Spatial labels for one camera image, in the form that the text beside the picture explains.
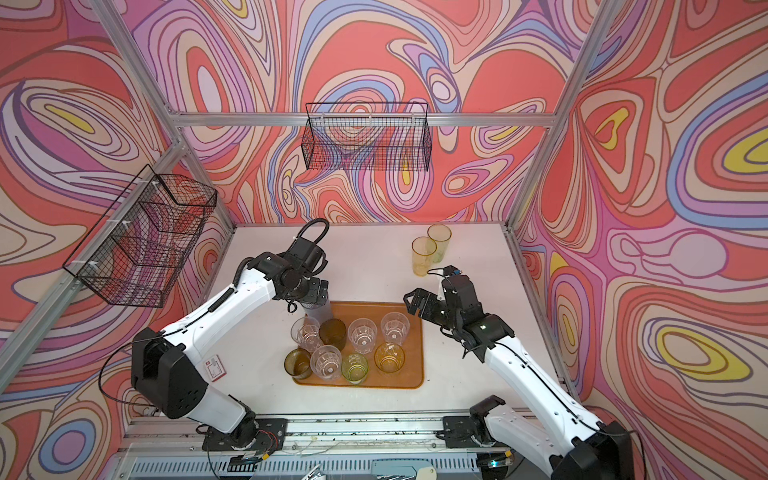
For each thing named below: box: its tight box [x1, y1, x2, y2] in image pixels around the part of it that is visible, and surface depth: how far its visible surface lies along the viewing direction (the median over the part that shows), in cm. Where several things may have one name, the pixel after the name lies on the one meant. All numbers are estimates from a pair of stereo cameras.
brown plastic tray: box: [294, 301, 424, 388], surface depth 85 cm
